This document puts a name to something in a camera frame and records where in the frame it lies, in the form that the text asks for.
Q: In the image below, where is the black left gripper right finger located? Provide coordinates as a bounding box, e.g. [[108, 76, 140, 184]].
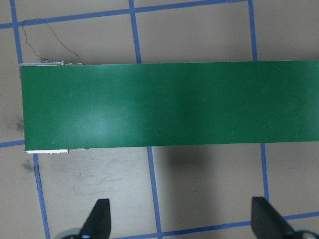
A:
[[251, 197, 296, 239]]

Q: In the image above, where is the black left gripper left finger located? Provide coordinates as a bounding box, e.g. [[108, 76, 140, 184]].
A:
[[79, 199, 111, 239]]

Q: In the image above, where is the green conveyor belt unit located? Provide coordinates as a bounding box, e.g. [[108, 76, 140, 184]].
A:
[[20, 60, 319, 152]]

